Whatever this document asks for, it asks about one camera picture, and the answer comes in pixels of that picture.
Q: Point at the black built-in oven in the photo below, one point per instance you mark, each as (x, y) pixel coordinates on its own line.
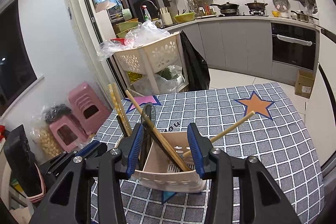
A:
(294, 48)

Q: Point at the white countertop chopstick holder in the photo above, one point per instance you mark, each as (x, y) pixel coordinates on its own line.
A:
(166, 16)

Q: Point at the wooden chopstick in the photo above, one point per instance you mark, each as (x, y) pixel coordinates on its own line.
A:
(168, 142)
(231, 126)

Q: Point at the tall stack of pink stools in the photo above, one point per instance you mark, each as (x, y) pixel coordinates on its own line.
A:
(86, 100)

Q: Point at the grey base cabinet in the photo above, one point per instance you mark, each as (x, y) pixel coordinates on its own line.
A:
(231, 45)

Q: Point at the spray bottle with red trigger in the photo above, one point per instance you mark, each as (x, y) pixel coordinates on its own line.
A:
(146, 14)

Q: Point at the low pink plastic stool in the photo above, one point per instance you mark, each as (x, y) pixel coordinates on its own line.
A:
(60, 129)

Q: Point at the yellow-green colander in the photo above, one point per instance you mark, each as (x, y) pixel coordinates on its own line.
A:
(185, 18)

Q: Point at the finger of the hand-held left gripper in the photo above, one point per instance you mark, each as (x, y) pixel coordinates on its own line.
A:
(56, 166)
(92, 149)

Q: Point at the crumpled clear plastic bag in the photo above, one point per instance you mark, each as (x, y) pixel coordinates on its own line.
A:
(110, 49)

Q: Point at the small steel saucepan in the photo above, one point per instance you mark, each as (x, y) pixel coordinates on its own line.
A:
(302, 16)

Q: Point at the clear bag in cart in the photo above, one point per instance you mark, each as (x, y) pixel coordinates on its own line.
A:
(162, 86)

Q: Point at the cream perforated basket cart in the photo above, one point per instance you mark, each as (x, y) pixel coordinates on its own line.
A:
(147, 56)

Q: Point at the pale green mug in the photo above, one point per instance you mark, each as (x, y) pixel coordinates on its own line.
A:
(127, 14)

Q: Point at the green leafy vegetables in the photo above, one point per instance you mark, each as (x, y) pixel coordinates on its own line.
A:
(170, 73)

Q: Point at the black garbage bag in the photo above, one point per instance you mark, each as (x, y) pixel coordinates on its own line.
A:
(194, 64)

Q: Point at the green plastic basin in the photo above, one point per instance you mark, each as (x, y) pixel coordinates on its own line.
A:
(126, 27)

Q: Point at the round metal steamer rack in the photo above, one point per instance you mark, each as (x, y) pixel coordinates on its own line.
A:
(280, 1)

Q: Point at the dark window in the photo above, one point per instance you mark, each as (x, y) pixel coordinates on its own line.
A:
(13, 56)

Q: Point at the dark translucent spoon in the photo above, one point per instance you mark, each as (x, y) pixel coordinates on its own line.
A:
(148, 113)

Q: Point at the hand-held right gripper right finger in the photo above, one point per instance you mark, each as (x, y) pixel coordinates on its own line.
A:
(195, 150)

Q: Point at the yellow foil package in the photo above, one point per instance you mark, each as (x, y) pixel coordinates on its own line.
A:
(134, 77)

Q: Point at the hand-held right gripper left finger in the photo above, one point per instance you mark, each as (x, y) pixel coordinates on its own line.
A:
(135, 150)

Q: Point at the clear bag of yellow balls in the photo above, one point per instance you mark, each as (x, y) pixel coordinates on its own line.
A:
(48, 142)

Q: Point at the grey checked star tablecloth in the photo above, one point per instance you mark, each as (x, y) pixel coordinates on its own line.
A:
(249, 134)

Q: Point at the dark lidded cooking pot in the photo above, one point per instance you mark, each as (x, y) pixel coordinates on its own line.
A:
(256, 6)

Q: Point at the beige plastic utensil holder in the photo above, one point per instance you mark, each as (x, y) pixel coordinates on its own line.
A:
(168, 182)

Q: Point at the cardboard box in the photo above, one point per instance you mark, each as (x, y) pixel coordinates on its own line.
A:
(304, 85)

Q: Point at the curved kitchen faucet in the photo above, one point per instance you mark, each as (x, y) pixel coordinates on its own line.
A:
(151, 1)

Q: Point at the spice rack with bottles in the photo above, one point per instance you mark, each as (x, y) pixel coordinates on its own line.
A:
(200, 3)

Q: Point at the red bowl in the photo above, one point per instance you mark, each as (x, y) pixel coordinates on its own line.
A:
(118, 41)

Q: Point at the yellow bowl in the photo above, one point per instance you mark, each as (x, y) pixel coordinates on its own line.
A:
(275, 13)

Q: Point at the clear bag of black items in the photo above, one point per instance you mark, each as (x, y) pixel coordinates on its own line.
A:
(56, 111)

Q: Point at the white plastic bag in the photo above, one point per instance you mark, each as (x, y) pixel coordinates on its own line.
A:
(147, 35)

